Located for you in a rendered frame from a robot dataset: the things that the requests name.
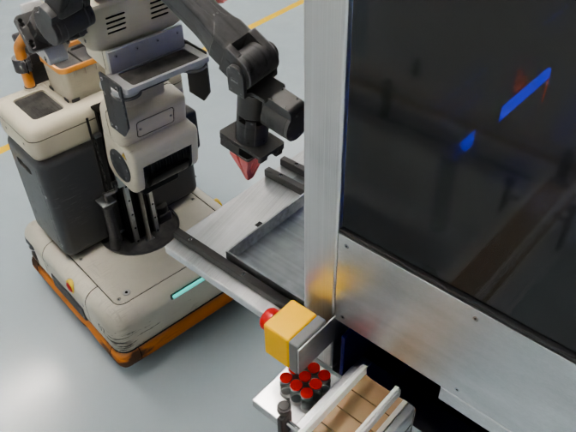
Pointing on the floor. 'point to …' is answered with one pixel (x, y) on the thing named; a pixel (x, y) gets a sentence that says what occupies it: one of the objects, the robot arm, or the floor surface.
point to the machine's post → (325, 155)
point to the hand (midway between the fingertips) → (249, 175)
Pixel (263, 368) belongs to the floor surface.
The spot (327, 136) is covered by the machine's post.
